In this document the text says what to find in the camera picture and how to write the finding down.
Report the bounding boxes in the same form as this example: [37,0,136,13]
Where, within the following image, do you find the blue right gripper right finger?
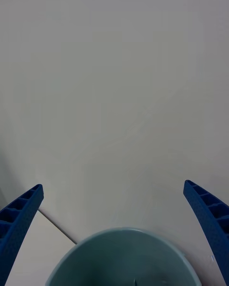
[183,179,229,286]

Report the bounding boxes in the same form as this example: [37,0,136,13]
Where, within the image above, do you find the pale blue plastic bin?
[45,227,202,286]

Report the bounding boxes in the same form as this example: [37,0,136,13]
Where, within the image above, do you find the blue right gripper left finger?
[0,184,44,286]

